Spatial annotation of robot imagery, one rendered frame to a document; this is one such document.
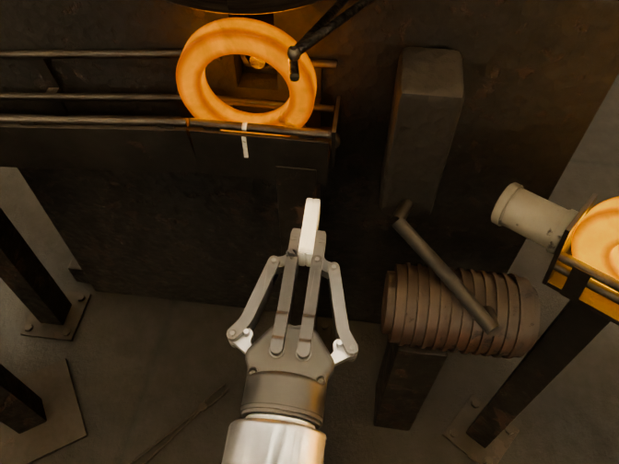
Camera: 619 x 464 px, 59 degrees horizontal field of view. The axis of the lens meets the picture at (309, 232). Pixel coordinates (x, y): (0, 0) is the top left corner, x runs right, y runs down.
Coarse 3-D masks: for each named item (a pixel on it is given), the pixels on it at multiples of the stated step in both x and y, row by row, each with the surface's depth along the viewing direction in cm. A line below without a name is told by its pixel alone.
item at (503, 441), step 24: (576, 312) 71; (552, 336) 77; (576, 336) 74; (528, 360) 85; (552, 360) 81; (504, 384) 95; (528, 384) 89; (480, 408) 121; (504, 408) 99; (456, 432) 117; (480, 432) 112; (504, 432) 118; (480, 456) 115
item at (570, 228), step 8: (592, 200) 64; (584, 208) 64; (576, 216) 63; (584, 216) 65; (576, 224) 62; (568, 232) 62; (560, 240) 64; (568, 240) 65; (560, 248) 64; (568, 248) 69; (552, 264) 67; (552, 272) 68; (544, 280) 69
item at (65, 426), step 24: (0, 384) 102; (24, 384) 115; (48, 384) 124; (72, 384) 124; (0, 408) 107; (24, 408) 111; (48, 408) 121; (72, 408) 121; (0, 432) 118; (24, 432) 118; (48, 432) 118; (72, 432) 118; (0, 456) 115; (24, 456) 115
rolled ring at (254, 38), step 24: (216, 24) 65; (240, 24) 64; (264, 24) 65; (192, 48) 66; (216, 48) 66; (240, 48) 65; (264, 48) 65; (192, 72) 69; (288, 72) 67; (312, 72) 69; (192, 96) 72; (312, 96) 70; (216, 120) 75; (240, 120) 76; (264, 120) 76; (288, 120) 74
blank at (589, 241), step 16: (592, 208) 63; (608, 208) 60; (592, 224) 61; (608, 224) 60; (576, 240) 65; (592, 240) 63; (608, 240) 61; (576, 256) 66; (592, 256) 64; (608, 256) 63; (608, 272) 64
